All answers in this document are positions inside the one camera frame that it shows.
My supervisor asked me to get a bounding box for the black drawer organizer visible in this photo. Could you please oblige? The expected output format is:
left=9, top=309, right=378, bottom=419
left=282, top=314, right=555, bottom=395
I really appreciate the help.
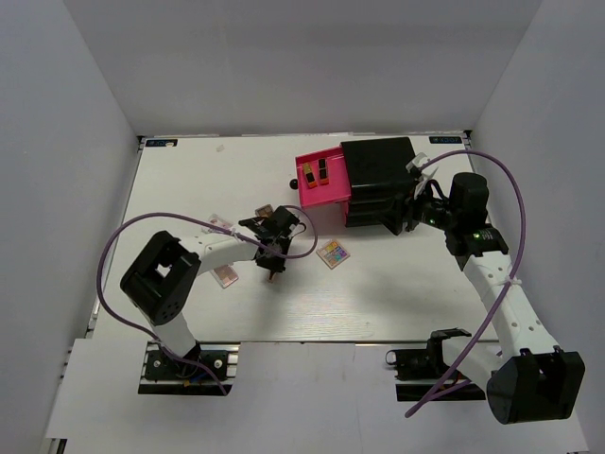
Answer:
left=341, top=137, right=416, bottom=228

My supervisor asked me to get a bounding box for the blue label sticker left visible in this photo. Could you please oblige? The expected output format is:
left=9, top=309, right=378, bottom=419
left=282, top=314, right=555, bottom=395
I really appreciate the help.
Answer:
left=145, top=139, right=178, bottom=148

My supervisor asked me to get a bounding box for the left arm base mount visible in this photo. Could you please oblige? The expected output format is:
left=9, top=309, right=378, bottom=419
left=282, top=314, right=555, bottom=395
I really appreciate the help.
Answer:
left=138, top=342, right=239, bottom=396

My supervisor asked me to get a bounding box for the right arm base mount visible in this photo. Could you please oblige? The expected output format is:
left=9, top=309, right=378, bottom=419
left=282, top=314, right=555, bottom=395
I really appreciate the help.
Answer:
left=385, top=328, right=486, bottom=402

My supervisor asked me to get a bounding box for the pink top drawer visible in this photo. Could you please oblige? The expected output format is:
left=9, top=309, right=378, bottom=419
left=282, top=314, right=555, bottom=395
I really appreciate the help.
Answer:
left=295, top=146, right=352, bottom=209

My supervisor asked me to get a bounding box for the clear labelled makeup case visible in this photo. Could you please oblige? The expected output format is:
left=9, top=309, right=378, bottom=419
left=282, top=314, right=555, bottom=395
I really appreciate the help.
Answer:
left=201, top=214, right=233, bottom=234

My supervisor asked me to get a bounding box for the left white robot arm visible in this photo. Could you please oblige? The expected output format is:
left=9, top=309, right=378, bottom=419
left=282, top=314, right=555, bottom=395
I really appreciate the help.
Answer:
left=120, top=206, right=301, bottom=377

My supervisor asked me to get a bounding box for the blue label sticker right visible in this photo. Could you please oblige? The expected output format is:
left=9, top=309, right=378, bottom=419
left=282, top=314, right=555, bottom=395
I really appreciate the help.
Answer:
left=428, top=135, right=464, bottom=145

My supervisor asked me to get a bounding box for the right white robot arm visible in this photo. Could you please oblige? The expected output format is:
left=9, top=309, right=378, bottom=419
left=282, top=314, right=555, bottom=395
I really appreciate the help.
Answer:
left=377, top=171, right=585, bottom=425

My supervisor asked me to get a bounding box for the blue label sticker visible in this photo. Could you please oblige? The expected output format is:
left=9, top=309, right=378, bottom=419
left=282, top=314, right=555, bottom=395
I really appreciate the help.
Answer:
left=428, top=135, right=464, bottom=145
left=145, top=139, right=178, bottom=148

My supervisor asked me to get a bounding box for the pink nude eyeshadow palette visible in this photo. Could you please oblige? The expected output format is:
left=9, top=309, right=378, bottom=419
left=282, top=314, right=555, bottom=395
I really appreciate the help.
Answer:
left=211, top=265, right=239, bottom=288

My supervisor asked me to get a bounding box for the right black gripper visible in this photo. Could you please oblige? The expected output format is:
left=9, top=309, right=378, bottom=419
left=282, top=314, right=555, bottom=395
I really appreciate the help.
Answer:
left=372, top=179, right=459, bottom=236

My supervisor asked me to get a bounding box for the colourful eyeshadow palette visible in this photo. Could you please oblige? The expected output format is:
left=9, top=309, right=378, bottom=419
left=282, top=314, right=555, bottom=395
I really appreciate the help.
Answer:
left=316, top=239, right=351, bottom=270

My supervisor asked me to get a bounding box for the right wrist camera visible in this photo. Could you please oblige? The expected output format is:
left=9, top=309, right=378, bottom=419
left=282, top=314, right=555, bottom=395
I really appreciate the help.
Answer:
left=406, top=152, right=437, bottom=200

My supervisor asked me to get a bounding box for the brown eyeshadow palette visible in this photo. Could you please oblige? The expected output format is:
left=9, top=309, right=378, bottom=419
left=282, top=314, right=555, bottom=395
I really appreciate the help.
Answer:
left=254, top=204, right=274, bottom=218

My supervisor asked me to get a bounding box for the gold black lipstick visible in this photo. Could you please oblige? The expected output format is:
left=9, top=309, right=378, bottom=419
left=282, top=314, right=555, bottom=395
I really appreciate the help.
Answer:
left=318, top=158, right=329, bottom=185
left=302, top=163, right=318, bottom=188

